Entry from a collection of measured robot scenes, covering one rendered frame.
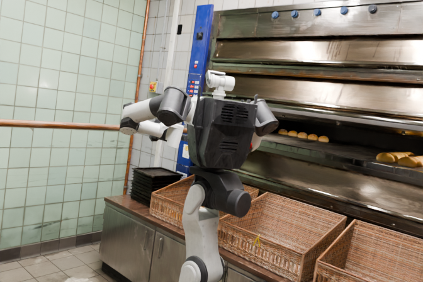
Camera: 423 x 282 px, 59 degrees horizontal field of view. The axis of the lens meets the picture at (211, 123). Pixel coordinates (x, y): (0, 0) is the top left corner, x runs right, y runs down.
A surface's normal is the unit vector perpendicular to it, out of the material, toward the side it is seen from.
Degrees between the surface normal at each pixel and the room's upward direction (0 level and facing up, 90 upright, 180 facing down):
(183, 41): 90
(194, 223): 113
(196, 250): 90
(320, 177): 70
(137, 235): 90
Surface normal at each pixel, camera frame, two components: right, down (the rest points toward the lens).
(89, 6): 0.74, 0.14
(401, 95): -0.57, -0.39
